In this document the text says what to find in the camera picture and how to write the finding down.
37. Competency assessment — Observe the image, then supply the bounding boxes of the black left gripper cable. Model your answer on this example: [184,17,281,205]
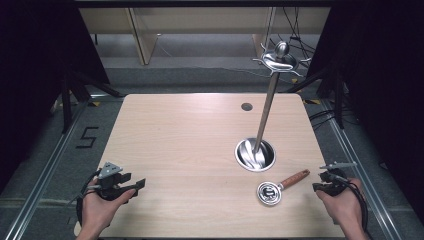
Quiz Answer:
[75,169,102,228]

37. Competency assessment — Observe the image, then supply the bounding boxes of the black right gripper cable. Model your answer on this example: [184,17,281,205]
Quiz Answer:
[338,175,370,234]

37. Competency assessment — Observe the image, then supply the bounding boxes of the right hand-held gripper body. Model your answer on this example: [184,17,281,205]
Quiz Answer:
[318,161,358,197]

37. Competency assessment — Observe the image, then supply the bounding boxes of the person's right hand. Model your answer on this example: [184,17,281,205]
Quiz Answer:
[315,177,366,232]

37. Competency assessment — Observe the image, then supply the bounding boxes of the person's left hand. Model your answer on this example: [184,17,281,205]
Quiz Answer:
[81,178,138,234]

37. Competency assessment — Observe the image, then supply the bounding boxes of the metal floor rail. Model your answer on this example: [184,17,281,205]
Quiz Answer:
[319,98,404,240]
[2,97,92,240]

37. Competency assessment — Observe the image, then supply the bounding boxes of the steel utensil stand with hooks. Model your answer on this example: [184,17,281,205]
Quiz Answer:
[234,40,313,174]

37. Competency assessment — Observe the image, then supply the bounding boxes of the small steel ladle wooden handle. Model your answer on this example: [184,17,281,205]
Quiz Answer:
[256,168,311,207]

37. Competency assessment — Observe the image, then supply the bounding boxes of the black tripod stand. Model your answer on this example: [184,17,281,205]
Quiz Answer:
[285,65,348,130]
[58,65,125,135]

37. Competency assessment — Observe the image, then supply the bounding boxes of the hanging black cables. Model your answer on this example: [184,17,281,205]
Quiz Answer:
[281,7,317,63]

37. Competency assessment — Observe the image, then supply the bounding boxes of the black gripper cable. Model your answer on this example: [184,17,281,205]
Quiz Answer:
[338,175,370,234]
[75,169,102,228]

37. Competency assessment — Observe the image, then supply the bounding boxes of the black curtain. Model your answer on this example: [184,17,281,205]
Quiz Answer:
[305,0,424,214]
[0,0,112,194]

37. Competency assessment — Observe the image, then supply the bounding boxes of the black floor cables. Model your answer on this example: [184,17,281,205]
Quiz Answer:
[307,107,355,132]

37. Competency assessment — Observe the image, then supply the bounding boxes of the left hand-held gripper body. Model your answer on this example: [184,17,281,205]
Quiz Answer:
[87,161,132,202]

